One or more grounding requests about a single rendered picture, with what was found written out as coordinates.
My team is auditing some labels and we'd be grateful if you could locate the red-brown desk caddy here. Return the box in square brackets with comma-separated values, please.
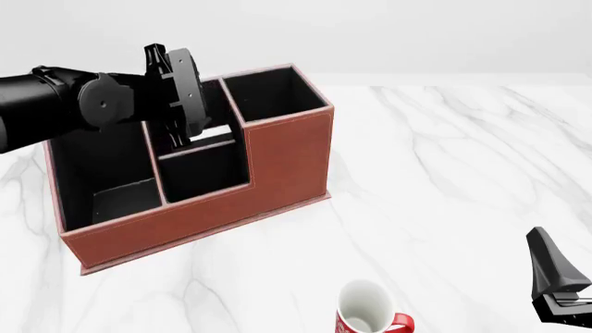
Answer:
[43, 62, 335, 278]

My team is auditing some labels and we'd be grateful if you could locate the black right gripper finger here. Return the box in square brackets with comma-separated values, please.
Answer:
[525, 226, 592, 302]

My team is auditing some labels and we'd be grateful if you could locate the white book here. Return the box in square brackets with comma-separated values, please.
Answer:
[189, 125, 234, 143]

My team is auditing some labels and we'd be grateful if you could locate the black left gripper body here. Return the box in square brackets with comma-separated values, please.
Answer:
[142, 42, 214, 148]

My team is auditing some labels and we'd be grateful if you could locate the red and white mug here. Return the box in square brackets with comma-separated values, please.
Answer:
[334, 278, 415, 333]

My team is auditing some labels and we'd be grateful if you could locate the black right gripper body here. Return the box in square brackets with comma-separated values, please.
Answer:
[531, 288, 592, 329]

